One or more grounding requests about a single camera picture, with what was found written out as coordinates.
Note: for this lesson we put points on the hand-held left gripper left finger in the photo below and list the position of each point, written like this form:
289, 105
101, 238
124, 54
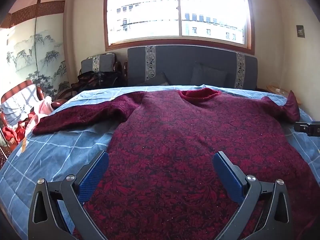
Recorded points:
93, 177

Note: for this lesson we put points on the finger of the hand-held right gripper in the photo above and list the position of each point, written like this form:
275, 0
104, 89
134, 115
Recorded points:
301, 127

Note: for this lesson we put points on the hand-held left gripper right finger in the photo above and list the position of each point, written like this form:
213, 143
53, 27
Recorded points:
227, 177

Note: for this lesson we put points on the dark red patterned sweater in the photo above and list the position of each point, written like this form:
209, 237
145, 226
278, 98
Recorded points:
170, 142

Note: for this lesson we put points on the blue plaid bed sheet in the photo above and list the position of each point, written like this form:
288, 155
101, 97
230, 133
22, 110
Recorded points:
62, 150

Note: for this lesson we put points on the wooden bedside table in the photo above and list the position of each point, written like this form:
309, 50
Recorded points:
275, 89

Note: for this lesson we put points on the short orange tape strip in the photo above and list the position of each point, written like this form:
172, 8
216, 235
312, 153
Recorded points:
23, 145

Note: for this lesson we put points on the pink cloth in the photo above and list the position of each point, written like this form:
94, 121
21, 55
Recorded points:
45, 107

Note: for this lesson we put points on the red cloth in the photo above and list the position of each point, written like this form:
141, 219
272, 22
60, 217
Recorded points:
12, 132

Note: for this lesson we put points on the grey armchair with dark bag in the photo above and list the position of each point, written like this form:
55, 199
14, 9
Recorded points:
100, 80

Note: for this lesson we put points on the wooden armchair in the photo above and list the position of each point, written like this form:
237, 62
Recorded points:
40, 92

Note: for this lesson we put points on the large dark grey pillow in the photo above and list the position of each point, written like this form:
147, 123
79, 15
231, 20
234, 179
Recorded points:
207, 75

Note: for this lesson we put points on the plaid chair cushion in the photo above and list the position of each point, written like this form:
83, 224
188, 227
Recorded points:
17, 102

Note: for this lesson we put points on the grey cushioned chair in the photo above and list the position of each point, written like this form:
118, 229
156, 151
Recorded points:
102, 63

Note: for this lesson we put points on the small dark grey pillow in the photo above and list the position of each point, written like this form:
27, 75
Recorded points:
156, 80

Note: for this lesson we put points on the grey padded headboard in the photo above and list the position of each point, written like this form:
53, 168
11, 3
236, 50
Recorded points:
180, 65

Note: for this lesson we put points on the painted folding screen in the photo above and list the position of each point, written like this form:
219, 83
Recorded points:
25, 50

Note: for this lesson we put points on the wooden framed window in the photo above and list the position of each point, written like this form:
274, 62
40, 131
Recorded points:
150, 10

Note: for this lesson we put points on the small wall plaque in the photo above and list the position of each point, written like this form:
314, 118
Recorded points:
300, 31

